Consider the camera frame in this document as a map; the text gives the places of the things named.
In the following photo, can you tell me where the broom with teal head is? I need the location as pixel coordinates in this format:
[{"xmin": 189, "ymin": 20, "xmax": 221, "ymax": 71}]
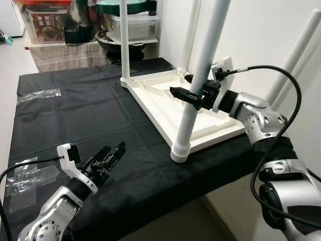
[{"xmin": 0, "ymin": 30, "xmax": 13, "ymax": 46}]

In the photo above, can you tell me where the clear plastic storage box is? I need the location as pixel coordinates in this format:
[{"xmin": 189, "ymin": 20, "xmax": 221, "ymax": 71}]
[{"xmin": 106, "ymin": 14, "xmax": 161, "ymax": 43}]

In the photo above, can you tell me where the black bag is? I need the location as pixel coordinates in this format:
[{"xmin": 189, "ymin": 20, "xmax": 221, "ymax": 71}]
[{"xmin": 63, "ymin": 0, "xmax": 96, "ymax": 45}]

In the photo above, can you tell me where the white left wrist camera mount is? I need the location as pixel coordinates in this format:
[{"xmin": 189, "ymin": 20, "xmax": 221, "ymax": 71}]
[{"xmin": 57, "ymin": 142, "xmax": 98, "ymax": 194}]

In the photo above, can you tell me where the white plastic table leg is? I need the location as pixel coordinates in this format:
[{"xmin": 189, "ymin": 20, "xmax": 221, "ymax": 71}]
[
  {"xmin": 266, "ymin": 9, "xmax": 321, "ymax": 106},
  {"xmin": 119, "ymin": 0, "xmax": 131, "ymax": 80},
  {"xmin": 178, "ymin": 0, "xmax": 204, "ymax": 73},
  {"xmin": 170, "ymin": 0, "xmax": 232, "ymax": 164}
]

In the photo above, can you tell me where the black table cloth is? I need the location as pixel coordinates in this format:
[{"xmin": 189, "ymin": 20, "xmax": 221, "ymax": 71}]
[{"xmin": 0, "ymin": 57, "xmax": 296, "ymax": 241}]

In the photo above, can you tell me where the green round lid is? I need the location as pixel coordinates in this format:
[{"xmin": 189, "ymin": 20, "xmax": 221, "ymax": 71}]
[{"xmin": 96, "ymin": 0, "xmax": 157, "ymax": 15}]

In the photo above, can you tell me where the black round bowl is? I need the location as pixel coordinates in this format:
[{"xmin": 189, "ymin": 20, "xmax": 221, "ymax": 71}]
[{"xmin": 95, "ymin": 30, "xmax": 158, "ymax": 63}]

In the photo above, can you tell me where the cloth covered bench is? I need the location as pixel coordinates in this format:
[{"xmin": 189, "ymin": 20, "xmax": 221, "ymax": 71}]
[{"xmin": 25, "ymin": 40, "xmax": 108, "ymax": 72}]

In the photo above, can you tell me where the clear plastic bag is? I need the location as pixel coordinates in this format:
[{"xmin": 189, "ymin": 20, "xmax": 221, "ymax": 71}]
[{"xmin": 17, "ymin": 89, "xmax": 62, "ymax": 103}]

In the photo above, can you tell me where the cream plastic children table top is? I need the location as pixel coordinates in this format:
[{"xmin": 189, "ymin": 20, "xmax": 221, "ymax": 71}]
[{"xmin": 120, "ymin": 69, "xmax": 249, "ymax": 154}]

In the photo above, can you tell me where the storage box with orange lid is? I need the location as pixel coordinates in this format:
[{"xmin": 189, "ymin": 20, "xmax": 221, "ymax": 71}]
[{"xmin": 15, "ymin": 0, "xmax": 71, "ymax": 43}]

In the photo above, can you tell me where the clear tape patch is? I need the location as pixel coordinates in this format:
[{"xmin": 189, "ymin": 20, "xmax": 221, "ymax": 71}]
[{"xmin": 6, "ymin": 157, "xmax": 60, "ymax": 211}]

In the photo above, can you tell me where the white appliance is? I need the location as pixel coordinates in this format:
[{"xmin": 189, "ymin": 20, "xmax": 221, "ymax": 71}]
[{"xmin": 0, "ymin": 0, "xmax": 25, "ymax": 37}]

